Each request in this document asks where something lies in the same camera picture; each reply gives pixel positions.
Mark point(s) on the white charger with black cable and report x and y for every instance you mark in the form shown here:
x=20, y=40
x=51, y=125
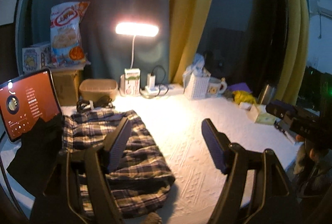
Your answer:
x=151, y=81

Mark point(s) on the black cloth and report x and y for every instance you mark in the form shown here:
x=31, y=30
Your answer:
x=34, y=160

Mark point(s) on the white power strip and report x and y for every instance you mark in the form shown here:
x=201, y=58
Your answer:
x=164, y=90

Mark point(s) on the white textured table cloth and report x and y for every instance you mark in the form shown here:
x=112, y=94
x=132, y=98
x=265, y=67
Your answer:
x=175, y=124

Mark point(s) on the snack chip bag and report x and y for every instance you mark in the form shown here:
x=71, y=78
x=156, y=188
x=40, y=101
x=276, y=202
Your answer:
x=65, y=35

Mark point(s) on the green white milk carton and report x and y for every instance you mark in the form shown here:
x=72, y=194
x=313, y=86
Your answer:
x=130, y=82

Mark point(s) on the cardboard box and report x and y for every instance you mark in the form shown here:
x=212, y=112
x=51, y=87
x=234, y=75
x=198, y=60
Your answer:
x=66, y=82

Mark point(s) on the white plastic basket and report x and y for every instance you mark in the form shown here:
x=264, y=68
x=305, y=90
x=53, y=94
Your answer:
x=196, y=79

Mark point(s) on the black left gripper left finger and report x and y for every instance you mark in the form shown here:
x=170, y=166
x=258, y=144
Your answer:
x=115, y=144

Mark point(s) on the steel kettle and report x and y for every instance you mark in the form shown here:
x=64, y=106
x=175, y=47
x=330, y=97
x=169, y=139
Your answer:
x=267, y=94

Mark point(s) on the small white printed box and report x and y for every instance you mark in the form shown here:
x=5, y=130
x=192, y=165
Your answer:
x=36, y=57

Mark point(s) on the tablet with red screen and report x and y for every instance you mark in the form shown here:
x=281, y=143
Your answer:
x=26, y=99

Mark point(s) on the blue plaid pants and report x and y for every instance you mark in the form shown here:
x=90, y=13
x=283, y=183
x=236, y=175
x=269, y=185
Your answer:
x=142, y=181

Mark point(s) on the brown lidded plastic box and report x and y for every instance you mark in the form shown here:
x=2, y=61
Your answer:
x=94, y=89

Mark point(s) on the tissue pack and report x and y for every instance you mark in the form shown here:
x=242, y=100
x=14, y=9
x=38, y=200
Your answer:
x=257, y=113

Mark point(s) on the yellow cloth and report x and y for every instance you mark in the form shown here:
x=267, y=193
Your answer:
x=240, y=96

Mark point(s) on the white printed mug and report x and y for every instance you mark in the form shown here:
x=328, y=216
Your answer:
x=216, y=87

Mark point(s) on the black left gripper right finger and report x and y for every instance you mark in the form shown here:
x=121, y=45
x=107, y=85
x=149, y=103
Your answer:
x=218, y=145

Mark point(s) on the white desk lamp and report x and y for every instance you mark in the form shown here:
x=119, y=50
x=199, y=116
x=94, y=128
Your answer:
x=136, y=29

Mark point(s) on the teal curtain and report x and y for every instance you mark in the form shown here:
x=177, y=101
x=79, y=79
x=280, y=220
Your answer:
x=109, y=53

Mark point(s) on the yellow curtain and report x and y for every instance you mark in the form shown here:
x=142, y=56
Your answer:
x=187, y=19

